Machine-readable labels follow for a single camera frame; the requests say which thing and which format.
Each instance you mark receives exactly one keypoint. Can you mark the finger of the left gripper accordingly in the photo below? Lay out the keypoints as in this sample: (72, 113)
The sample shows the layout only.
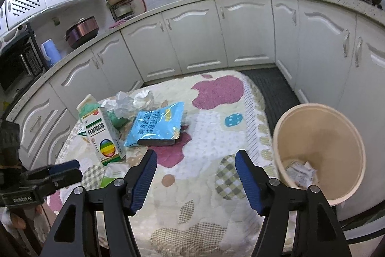
(66, 166)

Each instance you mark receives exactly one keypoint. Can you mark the patterned quilted table cover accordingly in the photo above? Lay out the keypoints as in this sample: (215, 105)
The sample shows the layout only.
(196, 205)

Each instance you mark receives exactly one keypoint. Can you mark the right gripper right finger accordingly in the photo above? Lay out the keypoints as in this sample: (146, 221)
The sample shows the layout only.
(317, 231)

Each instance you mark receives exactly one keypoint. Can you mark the black microwave oven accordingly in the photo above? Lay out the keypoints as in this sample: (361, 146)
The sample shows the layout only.
(21, 62)

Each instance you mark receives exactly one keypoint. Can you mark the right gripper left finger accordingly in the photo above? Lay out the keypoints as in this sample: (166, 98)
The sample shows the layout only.
(74, 233)

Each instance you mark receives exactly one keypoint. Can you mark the white lower kitchen cabinets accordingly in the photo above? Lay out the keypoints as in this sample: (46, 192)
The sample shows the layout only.
(330, 51)

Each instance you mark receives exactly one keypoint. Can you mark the beige round trash bin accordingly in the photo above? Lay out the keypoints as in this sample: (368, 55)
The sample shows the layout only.
(324, 138)

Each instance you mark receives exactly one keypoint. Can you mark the green plush cloth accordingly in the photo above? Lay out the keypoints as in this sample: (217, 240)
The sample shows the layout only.
(118, 123)

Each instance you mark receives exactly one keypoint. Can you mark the white tissue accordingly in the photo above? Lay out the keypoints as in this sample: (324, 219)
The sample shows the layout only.
(127, 106)

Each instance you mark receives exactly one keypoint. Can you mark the white medicine box rainbow logo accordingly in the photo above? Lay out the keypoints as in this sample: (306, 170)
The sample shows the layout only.
(104, 137)

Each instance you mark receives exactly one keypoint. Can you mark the white paper trash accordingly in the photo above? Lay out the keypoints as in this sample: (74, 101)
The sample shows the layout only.
(302, 173)

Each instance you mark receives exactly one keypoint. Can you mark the light blue snack pouch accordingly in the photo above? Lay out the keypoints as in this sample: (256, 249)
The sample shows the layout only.
(160, 127)

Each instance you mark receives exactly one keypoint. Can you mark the stacked pots wire rack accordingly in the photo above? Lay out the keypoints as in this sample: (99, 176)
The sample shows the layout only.
(121, 9)

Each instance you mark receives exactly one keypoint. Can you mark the dark red rice cooker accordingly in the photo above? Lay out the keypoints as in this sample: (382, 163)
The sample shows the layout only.
(81, 32)

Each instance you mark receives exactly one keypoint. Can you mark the black ribbed floor mat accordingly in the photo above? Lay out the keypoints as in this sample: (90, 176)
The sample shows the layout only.
(278, 95)

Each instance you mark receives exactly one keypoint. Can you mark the clear plastic wrapper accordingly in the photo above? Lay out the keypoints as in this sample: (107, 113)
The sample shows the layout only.
(114, 170)

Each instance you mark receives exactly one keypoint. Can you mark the blue plastic jug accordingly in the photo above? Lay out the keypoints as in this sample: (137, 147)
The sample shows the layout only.
(50, 53)

